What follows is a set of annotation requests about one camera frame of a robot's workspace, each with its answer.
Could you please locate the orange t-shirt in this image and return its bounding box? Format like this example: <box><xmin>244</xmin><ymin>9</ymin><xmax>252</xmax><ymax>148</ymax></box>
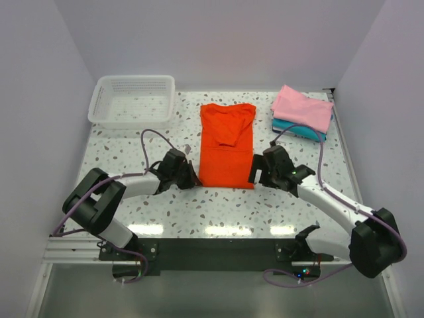
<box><xmin>199</xmin><ymin>103</ymin><xmax>256</xmax><ymax>189</ymax></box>

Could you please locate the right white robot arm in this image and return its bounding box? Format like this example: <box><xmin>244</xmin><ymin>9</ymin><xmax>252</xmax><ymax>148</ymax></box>
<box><xmin>248</xmin><ymin>144</ymin><xmax>407</xmax><ymax>278</ymax></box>

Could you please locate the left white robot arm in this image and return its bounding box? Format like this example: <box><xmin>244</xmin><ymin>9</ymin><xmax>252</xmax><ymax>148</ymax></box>
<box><xmin>62</xmin><ymin>148</ymin><xmax>202</xmax><ymax>261</ymax></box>

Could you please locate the white patterned folded t-shirt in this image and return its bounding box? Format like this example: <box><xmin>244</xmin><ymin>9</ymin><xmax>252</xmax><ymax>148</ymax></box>
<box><xmin>272</xmin><ymin>125</ymin><xmax>307</xmax><ymax>138</ymax></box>

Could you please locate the teal folded t-shirt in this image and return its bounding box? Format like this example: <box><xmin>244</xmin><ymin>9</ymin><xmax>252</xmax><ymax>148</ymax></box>
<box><xmin>272</xmin><ymin>119</ymin><xmax>327</xmax><ymax>142</ymax></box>

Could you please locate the pink folded t-shirt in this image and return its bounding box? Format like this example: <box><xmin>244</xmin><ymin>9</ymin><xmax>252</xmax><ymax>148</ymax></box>
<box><xmin>271</xmin><ymin>85</ymin><xmax>334</xmax><ymax>134</ymax></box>

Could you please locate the white plastic basket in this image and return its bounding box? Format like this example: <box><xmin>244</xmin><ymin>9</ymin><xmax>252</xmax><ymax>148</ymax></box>
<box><xmin>87</xmin><ymin>75</ymin><xmax>176</xmax><ymax>129</ymax></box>

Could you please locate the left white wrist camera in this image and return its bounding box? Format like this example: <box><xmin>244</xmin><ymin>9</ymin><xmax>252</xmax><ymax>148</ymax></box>
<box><xmin>184</xmin><ymin>144</ymin><xmax>191</xmax><ymax>155</ymax></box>

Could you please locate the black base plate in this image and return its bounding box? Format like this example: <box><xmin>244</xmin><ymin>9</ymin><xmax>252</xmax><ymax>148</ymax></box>
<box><xmin>97</xmin><ymin>238</ymin><xmax>334</xmax><ymax>279</ymax></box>

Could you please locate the aluminium frame rail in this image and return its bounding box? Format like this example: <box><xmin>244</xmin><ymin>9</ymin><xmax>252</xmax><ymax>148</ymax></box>
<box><xmin>25</xmin><ymin>86</ymin><xmax>395</xmax><ymax>318</ymax></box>

